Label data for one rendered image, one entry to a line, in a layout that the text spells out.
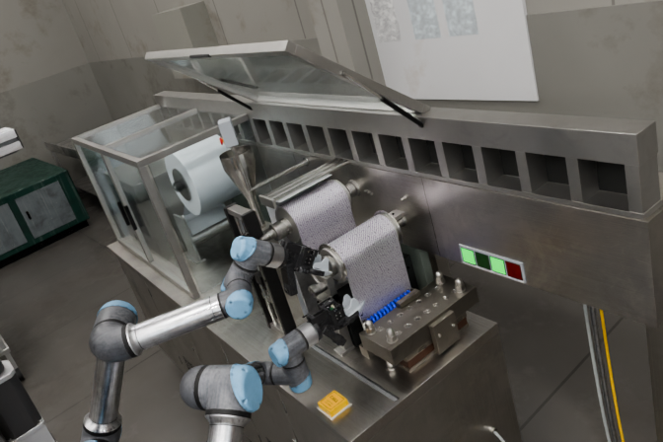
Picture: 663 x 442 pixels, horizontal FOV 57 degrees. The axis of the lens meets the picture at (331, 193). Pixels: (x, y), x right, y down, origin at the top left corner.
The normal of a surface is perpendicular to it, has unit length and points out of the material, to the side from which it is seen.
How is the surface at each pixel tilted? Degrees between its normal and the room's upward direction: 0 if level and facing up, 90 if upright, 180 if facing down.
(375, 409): 0
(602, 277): 90
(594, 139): 90
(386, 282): 90
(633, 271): 90
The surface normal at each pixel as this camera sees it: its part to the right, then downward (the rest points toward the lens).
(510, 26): -0.74, 0.43
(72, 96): 0.62, 0.13
